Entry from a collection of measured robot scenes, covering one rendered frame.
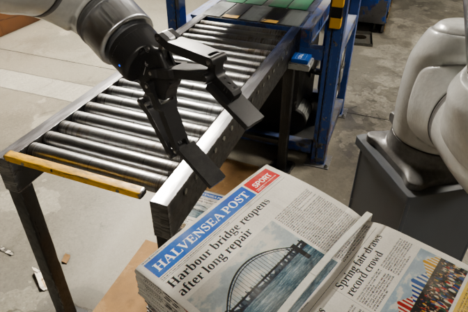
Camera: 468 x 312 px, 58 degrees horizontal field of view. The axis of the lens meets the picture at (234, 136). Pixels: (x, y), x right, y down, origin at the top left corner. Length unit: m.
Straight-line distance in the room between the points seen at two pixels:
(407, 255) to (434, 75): 0.29
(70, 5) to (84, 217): 1.74
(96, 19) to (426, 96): 0.52
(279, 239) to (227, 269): 0.09
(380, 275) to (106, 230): 1.71
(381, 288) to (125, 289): 1.46
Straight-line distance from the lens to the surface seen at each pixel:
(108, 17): 0.59
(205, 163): 0.59
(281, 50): 1.86
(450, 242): 1.00
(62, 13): 0.61
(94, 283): 1.97
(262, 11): 2.35
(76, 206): 2.34
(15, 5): 0.57
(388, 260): 0.61
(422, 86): 0.77
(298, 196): 0.67
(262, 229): 0.61
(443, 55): 0.76
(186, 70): 0.51
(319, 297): 0.56
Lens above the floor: 1.51
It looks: 34 degrees down
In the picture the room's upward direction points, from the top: straight up
